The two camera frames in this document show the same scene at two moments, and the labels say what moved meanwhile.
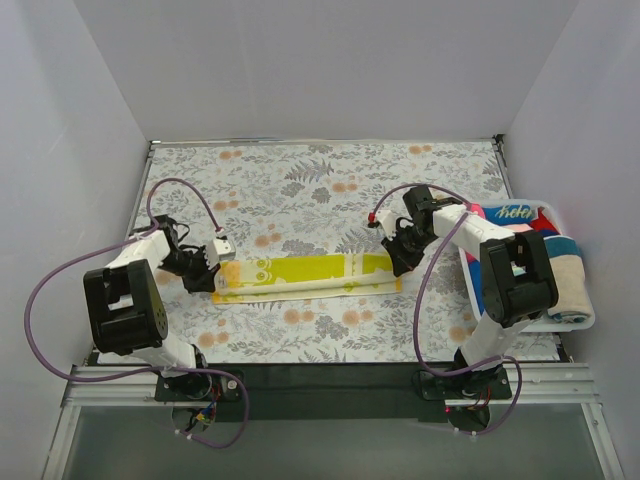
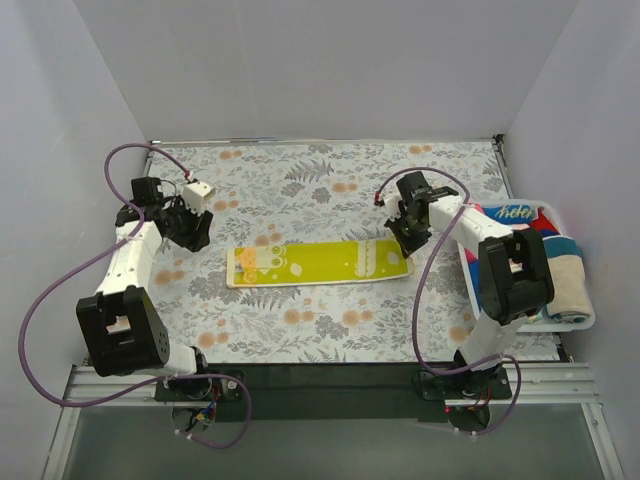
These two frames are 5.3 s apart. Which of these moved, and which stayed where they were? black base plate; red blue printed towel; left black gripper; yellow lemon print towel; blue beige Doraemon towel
Moved: yellow lemon print towel; left black gripper
Stayed: black base plate; blue beige Doraemon towel; red blue printed towel
